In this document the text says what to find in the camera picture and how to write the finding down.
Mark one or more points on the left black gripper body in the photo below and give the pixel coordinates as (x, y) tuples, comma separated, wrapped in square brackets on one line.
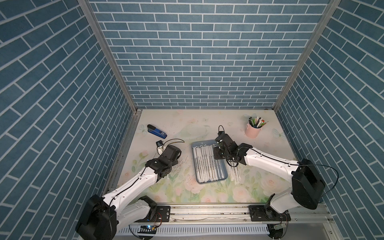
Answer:
[(176, 161)]

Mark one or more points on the blue stapler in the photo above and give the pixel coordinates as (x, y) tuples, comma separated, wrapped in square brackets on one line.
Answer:
[(157, 132)]

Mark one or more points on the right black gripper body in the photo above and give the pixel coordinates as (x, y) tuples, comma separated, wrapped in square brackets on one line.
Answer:
[(219, 155)]

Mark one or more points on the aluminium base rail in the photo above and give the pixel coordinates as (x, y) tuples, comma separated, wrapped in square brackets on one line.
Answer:
[(221, 213)]

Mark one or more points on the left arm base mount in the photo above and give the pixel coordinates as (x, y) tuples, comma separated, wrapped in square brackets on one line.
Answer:
[(161, 214)]

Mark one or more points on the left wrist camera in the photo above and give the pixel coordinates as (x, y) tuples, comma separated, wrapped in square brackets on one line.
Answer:
[(160, 146)]

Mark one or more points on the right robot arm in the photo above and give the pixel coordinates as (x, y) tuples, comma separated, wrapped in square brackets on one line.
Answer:
[(306, 183)]

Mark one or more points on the pens in cup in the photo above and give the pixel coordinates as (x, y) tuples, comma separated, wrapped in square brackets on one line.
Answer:
[(257, 122)]

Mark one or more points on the pink pen cup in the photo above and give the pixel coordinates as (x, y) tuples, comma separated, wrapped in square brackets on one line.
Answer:
[(252, 132)]

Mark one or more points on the right wrapped straw pile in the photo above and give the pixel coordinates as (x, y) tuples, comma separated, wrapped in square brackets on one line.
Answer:
[(234, 175)]

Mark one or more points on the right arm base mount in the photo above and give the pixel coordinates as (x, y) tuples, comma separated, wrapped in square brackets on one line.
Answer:
[(259, 213)]

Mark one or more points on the straw being gripped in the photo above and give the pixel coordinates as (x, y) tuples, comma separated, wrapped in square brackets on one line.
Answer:
[(206, 176)]

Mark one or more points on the blue storage tray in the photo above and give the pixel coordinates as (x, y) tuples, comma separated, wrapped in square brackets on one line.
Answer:
[(221, 163)]

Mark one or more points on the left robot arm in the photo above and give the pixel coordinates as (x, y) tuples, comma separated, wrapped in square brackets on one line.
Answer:
[(102, 217)]

